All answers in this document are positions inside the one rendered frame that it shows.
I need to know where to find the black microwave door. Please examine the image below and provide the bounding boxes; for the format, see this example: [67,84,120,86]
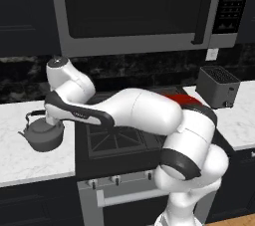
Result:
[60,0,220,40]

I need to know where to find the black stove hob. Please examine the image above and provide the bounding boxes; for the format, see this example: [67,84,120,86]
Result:
[74,85,235,182]

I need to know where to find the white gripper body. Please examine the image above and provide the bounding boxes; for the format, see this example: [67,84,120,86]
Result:
[45,113,66,128]

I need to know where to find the grey toaster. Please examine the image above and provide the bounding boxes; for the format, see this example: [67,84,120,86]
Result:
[194,65,242,110]

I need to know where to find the dark base cupboard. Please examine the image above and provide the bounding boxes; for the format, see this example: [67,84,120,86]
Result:
[204,147,255,225]
[0,175,85,226]

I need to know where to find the silver microwave oven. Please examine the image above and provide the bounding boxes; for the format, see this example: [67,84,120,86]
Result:
[48,0,255,59]

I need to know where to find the silver oven door handle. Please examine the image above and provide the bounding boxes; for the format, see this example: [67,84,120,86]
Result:
[96,185,171,208]

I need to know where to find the dark wall cupboard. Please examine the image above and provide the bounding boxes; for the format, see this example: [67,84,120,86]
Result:
[234,0,255,45]
[0,0,63,58]

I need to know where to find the silver oven front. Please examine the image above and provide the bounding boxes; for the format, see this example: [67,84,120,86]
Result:
[76,168,217,226]

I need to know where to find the dark grey kettle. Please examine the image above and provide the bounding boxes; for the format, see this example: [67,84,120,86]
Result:
[17,110,66,153]

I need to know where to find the white wall socket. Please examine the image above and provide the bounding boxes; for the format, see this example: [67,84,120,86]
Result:
[205,48,220,62]

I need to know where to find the red round pan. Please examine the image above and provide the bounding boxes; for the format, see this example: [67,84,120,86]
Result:
[161,94,204,109]

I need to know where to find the black microwave door handle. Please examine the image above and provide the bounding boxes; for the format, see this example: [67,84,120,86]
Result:
[191,0,224,46]

